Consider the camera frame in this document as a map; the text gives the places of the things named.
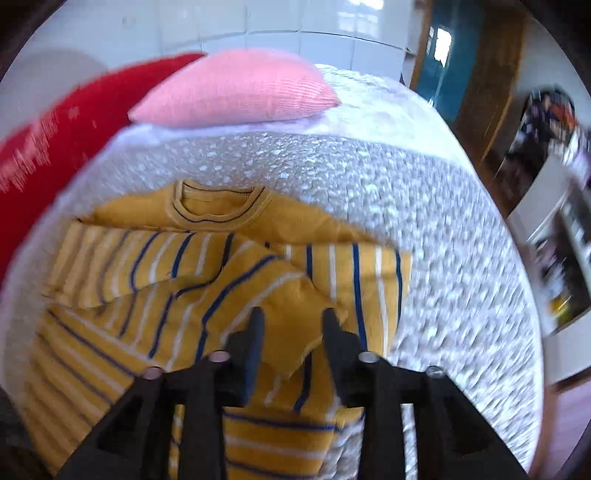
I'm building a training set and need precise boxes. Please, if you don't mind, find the yellow striped knit sweater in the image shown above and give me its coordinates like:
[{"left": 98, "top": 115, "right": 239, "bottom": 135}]
[{"left": 20, "top": 181, "right": 412, "bottom": 479}]

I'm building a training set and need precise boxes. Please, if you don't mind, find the cluttered clothes rack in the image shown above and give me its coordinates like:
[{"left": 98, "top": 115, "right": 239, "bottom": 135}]
[{"left": 495, "top": 86, "right": 578, "bottom": 211}]

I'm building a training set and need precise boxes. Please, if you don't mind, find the beige heart-pattern quilt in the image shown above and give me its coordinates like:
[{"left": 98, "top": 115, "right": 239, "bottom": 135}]
[{"left": 1, "top": 133, "right": 543, "bottom": 479}]

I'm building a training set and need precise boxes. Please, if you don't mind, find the white shelf unit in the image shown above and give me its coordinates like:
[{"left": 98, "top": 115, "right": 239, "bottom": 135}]
[{"left": 507, "top": 144, "right": 590, "bottom": 384}]

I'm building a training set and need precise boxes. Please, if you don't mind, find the red embroidered pillow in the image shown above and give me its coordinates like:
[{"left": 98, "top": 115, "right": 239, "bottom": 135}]
[{"left": 1, "top": 52, "right": 205, "bottom": 276}]

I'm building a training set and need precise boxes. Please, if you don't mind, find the white bed sheet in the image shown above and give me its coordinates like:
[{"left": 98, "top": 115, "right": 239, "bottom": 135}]
[{"left": 106, "top": 64, "right": 476, "bottom": 175}]

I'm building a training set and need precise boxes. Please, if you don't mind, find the pink pillow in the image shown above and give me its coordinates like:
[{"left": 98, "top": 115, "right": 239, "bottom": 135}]
[{"left": 128, "top": 49, "right": 341, "bottom": 128}]

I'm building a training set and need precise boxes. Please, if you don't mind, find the white headboard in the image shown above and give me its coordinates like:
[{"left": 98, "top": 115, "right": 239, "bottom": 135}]
[{"left": 0, "top": 49, "right": 107, "bottom": 138}]

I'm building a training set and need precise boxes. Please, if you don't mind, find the wooden door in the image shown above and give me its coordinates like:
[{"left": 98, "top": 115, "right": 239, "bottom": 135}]
[{"left": 454, "top": 6, "right": 526, "bottom": 163}]

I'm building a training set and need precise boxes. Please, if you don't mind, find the white wardrobe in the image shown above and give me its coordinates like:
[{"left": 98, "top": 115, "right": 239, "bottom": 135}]
[{"left": 120, "top": 1, "right": 428, "bottom": 83}]

